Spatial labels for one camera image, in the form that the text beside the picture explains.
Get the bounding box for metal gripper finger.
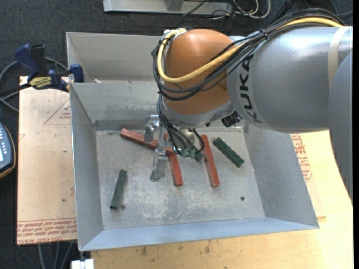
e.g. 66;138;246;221
157;150;168;179
150;150;160;183

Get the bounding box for red-brown flat block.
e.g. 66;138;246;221
120;128;175;155
164;133;184;187
200;134;221;188

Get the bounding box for dark green flat block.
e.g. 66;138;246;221
109;169;128;210
212;137;245;168

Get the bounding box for grey metal bin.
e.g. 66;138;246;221
66;31;320;252

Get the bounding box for brown cardboard board, red print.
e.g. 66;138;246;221
16;76;328;246

